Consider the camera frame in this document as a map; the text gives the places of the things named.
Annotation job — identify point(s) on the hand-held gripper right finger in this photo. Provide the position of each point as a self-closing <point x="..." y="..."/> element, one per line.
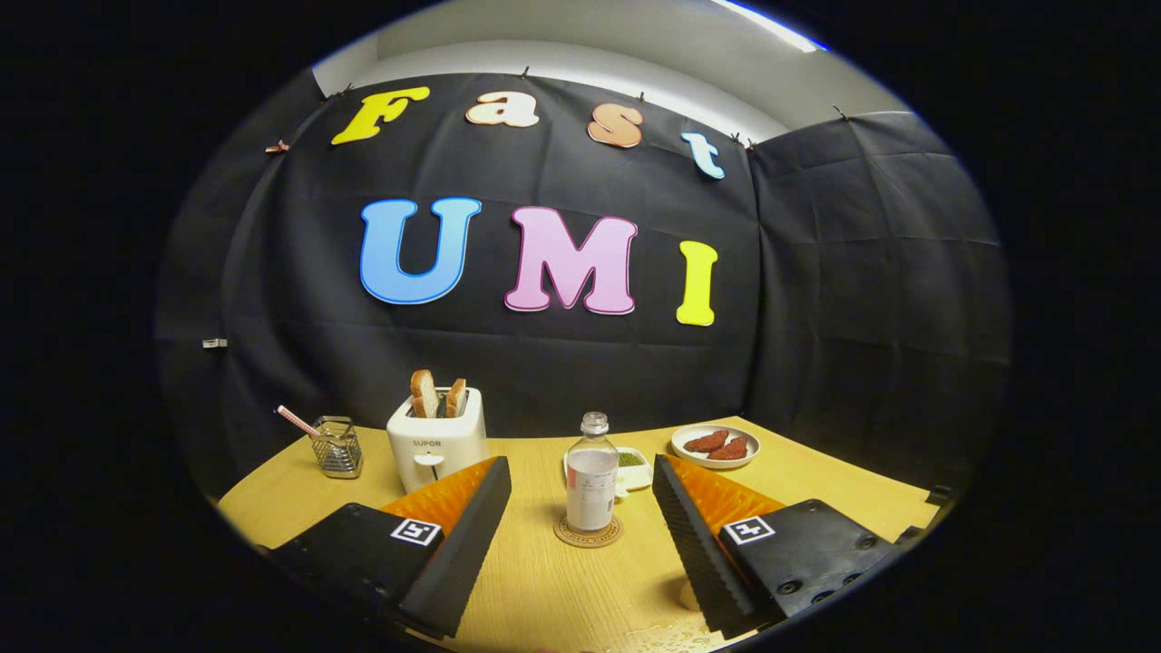
<point x="694" y="553"/>

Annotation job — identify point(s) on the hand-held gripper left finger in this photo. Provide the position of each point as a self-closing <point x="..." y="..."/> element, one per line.
<point x="463" y="553"/>

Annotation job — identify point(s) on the round cork coaster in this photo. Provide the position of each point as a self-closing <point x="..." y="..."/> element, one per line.
<point x="567" y="537"/>

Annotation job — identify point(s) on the clear glass juice bottle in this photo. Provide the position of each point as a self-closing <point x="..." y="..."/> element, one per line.
<point x="591" y="494"/>

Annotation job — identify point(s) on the white oval plate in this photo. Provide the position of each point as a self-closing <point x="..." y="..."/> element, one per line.
<point x="689" y="455"/>

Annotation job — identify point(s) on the white divided snack dish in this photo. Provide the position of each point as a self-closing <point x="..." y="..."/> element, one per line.
<point x="637" y="473"/>

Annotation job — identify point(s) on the cream toaster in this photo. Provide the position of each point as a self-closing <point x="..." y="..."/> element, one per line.
<point x="435" y="449"/>

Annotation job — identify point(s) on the red sausage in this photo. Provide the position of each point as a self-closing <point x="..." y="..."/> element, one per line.
<point x="730" y="450"/>
<point x="706" y="443"/>

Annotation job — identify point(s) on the wooden table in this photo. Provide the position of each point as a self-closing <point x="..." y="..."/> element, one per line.
<point x="562" y="599"/>

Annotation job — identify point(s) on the toasted bread slice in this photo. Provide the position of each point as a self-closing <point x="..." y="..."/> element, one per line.
<point x="456" y="399"/>
<point x="424" y="394"/>

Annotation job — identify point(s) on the black backdrop cloth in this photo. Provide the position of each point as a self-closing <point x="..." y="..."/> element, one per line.
<point x="544" y="363"/>

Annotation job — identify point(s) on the pink striped straw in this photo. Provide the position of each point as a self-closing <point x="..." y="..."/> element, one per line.
<point x="295" y="421"/>

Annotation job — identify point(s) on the black table edge clamp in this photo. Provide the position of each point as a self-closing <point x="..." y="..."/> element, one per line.
<point x="940" y="494"/>

